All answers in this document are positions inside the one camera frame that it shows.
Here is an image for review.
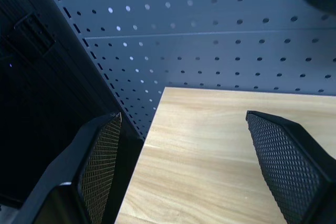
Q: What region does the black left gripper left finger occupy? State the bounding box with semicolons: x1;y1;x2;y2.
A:
13;111;123;224

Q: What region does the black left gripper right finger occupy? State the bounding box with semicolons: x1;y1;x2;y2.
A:
245;110;336;224

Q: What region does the grey perforated pegboard panel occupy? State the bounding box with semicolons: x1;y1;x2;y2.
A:
35;0;336;142

